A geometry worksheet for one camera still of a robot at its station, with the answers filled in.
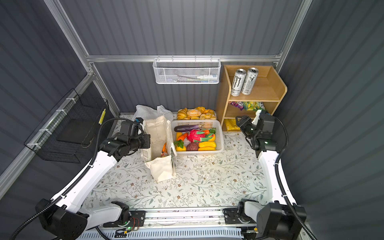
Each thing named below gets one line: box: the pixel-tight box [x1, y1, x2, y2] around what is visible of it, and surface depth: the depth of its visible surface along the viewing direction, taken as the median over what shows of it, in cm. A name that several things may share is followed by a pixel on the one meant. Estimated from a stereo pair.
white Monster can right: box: [241, 67, 259, 95], surface depth 81 cm
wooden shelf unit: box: [215, 65, 288, 132], surface depth 88 cm
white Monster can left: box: [231, 68, 247, 97], surface depth 80 cm
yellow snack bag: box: [224, 118, 241, 131], surface depth 111 cm
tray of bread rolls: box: [177, 106, 217, 120], surface depth 114 cm
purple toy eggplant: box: [174, 125, 199, 132], surface depth 102 cm
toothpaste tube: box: [196, 74, 218, 80], surface depth 93 cm
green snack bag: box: [243, 101, 266, 111], surface depth 101 cm
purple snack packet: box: [229, 101, 245, 111], surface depth 103 cm
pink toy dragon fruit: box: [187, 129, 211, 143], surface depth 98 cm
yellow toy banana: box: [198, 141, 216, 151], surface depth 98 cm
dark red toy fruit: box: [186, 142, 198, 151], surface depth 95 cm
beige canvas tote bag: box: [141, 115, 177, 183], surface depth 84 cm
